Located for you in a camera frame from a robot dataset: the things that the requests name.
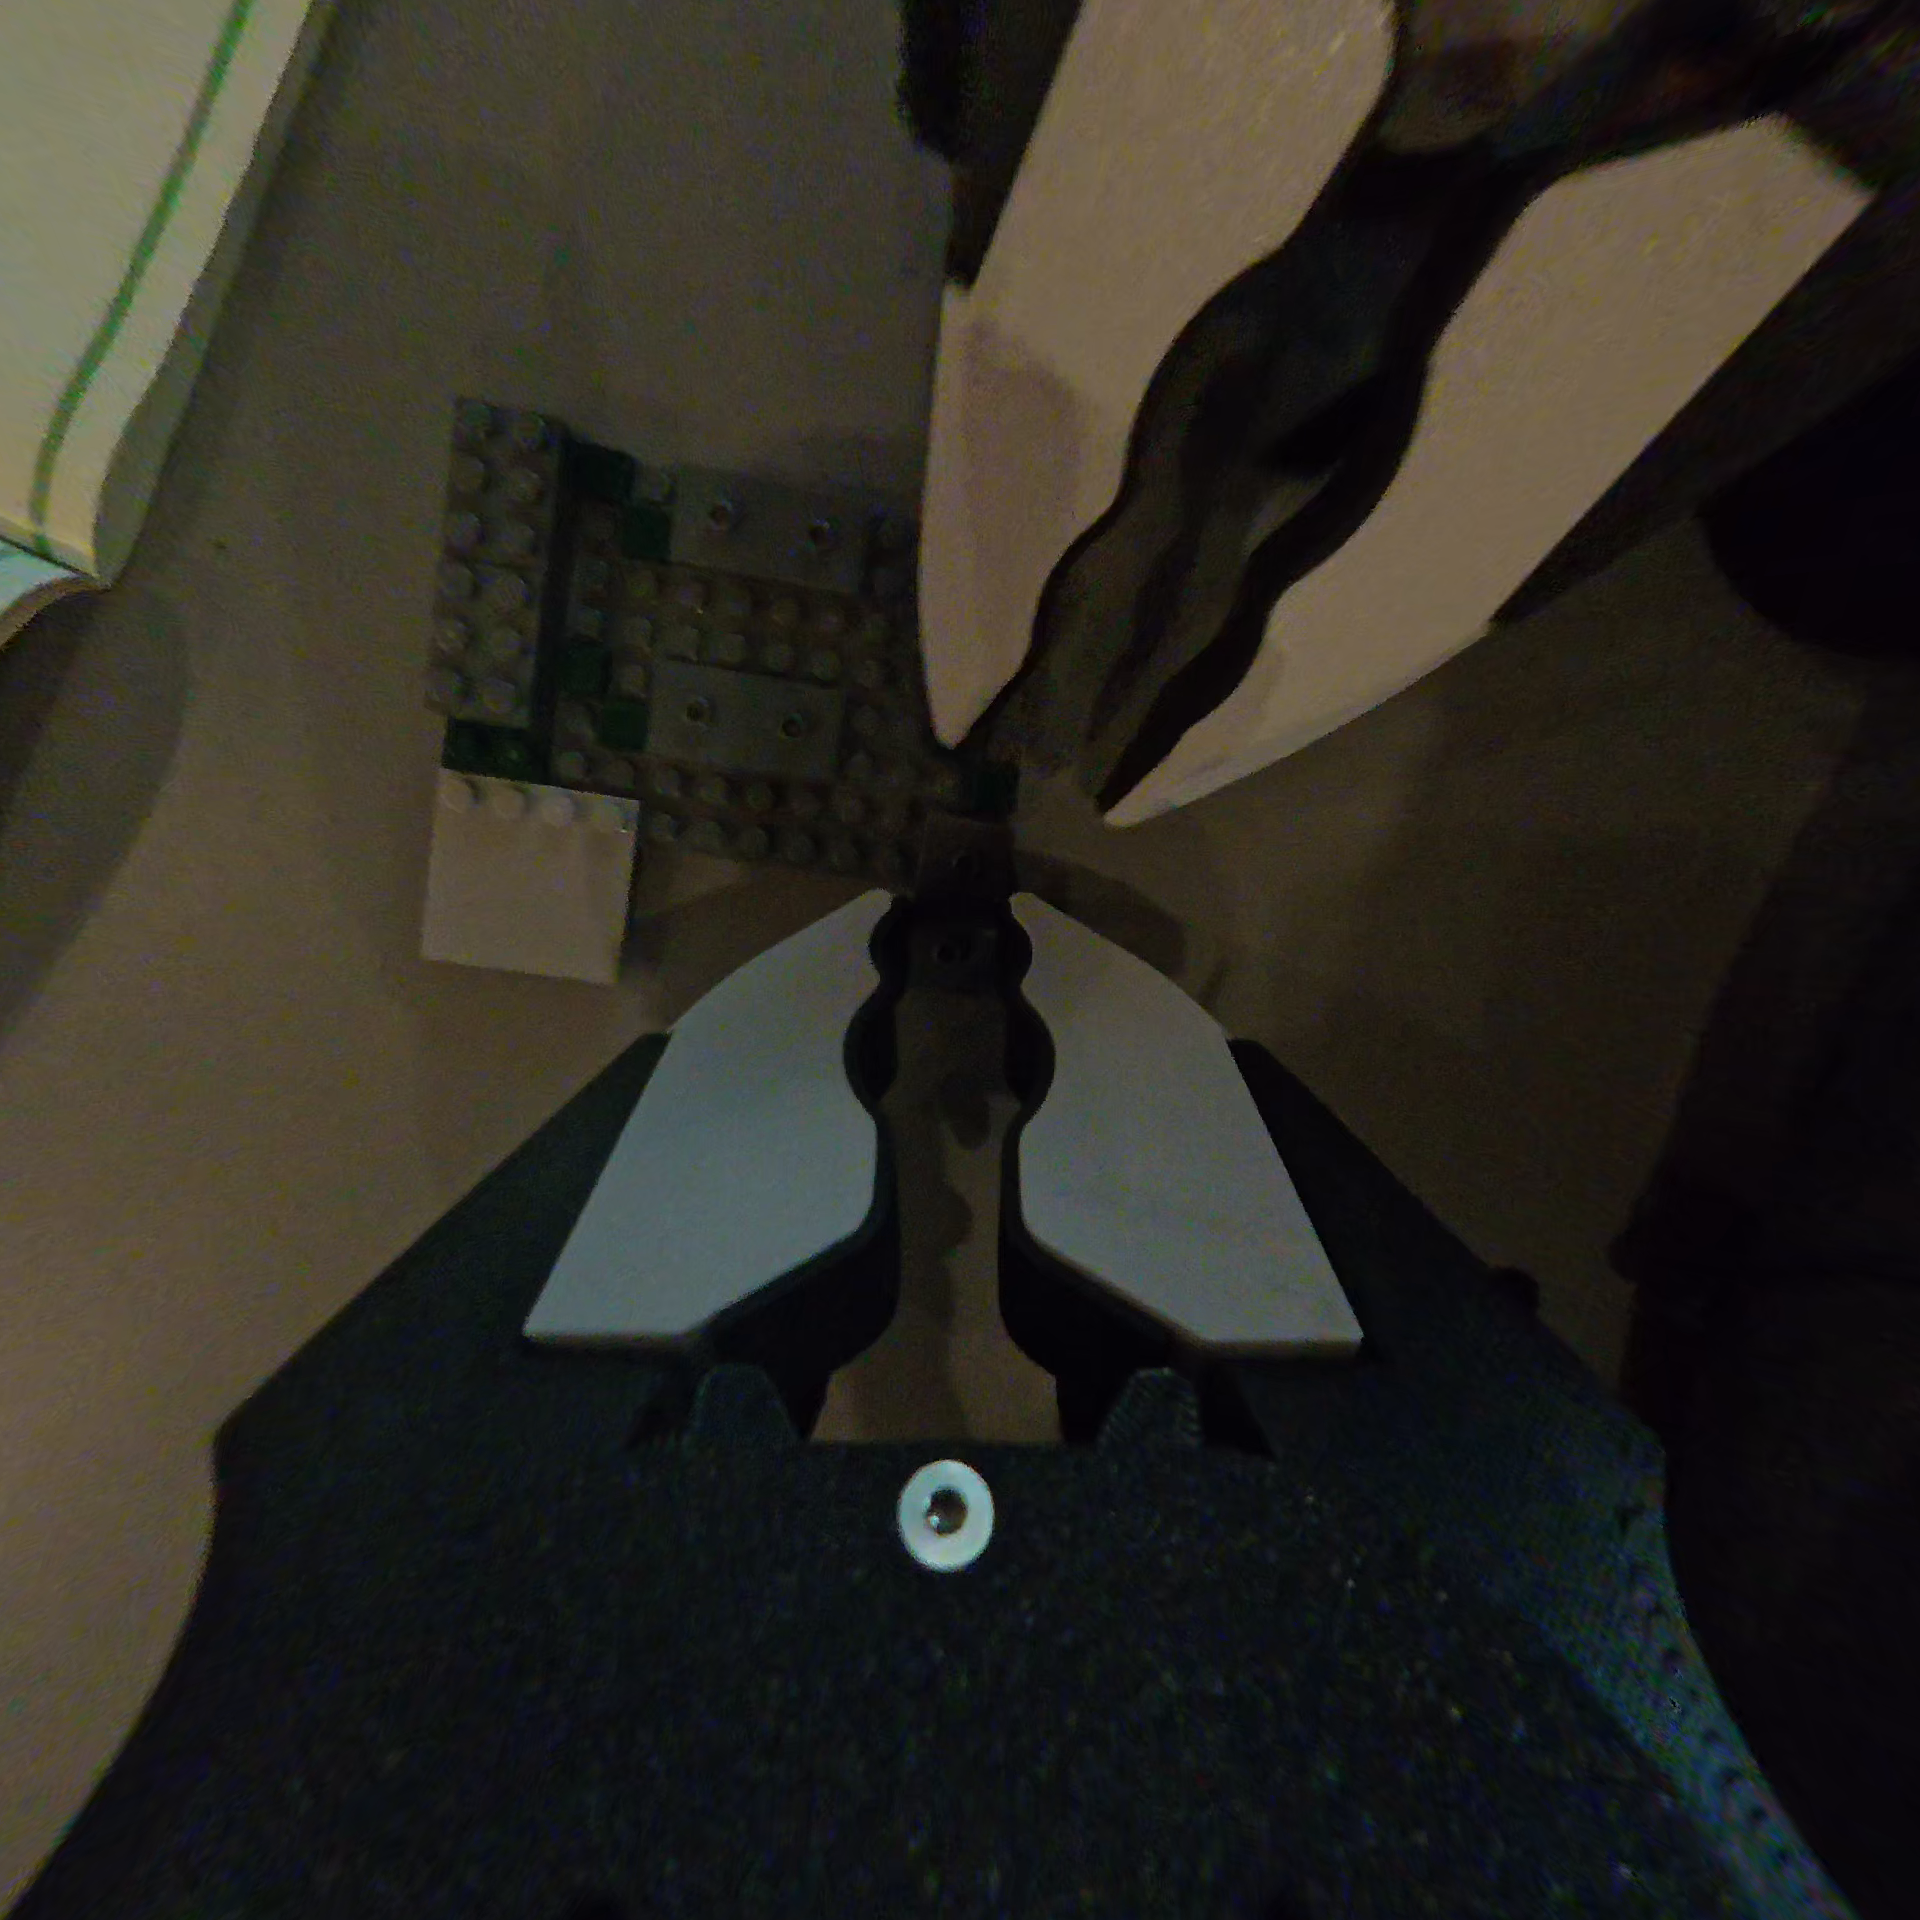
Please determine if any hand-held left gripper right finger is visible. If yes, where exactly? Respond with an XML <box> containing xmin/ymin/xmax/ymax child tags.
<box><xmin>1005</xmin><ymin>894</ymin><xmax>1367</xmax><ymax>1359</ymax></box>

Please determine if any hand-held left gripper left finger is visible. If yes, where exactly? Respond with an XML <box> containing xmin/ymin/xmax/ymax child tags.
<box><xmin>527</xmin><ymin>888</ymin><xmax>903</xmax><ymax>1343</ymax></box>

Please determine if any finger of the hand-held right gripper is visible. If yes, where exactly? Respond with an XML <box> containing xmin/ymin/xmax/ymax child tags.
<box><xmin>1103</xmin><ymin>119</ymin><xmax>1873</xmax><ymax>829</ymax></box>
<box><xmin>919</xmin><ymin>0</ymin><xmax>1402</xmax><ymax>751</ymax></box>

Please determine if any light grey square plate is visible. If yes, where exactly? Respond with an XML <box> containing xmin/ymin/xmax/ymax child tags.
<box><xmin>421</xmin><ymin>770</ymin><xmax>644</xmax><ymax>988</ymax></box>

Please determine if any grey studded building baseplate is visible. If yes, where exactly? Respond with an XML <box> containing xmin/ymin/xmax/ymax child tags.
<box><xmin>427</xmin><ymin>398</ymin><xmax>1025</xmax><ymax>888</ymax></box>

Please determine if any grey long building brick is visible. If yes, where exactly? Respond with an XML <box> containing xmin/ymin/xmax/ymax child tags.
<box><xmin>433</xmin><ymin>399</ymin><xmax>563</xmax><ymax>724</ymax></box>

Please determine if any white instruction booklet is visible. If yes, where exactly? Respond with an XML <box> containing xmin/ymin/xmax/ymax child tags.
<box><xmin>0</xmin><ymin>0</ymin><xmax>327</xmax><ymax>648</ymax></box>

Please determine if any black honeycomb cushion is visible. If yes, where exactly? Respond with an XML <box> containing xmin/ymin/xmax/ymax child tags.
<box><xmin>1699</xmin><ymin>421</ymin><xmax>1920</xmax><ymax>665</ymax></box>

